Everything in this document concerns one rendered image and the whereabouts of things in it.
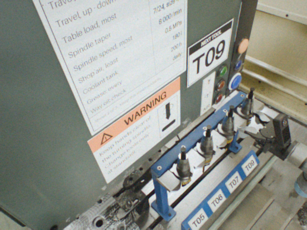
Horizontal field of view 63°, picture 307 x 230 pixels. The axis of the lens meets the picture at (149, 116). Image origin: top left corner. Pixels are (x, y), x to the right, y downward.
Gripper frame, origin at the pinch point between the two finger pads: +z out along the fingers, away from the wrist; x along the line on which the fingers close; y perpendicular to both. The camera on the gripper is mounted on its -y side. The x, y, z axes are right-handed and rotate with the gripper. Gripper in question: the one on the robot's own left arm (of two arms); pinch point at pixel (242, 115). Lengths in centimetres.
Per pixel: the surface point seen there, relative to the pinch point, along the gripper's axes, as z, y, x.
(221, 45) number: -7, -50, -33
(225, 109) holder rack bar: 4.5, -3.4, -4.7
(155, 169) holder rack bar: 4.7, -3.4, -39.5
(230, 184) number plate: -9.5, 24.7, -12.8
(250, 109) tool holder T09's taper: -2.5, -6.0, -0.8
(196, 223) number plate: -10.0, 25.3, -34.2
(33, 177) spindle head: -7, -50, -64
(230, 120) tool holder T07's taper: -1.8, -8.6, -12.0
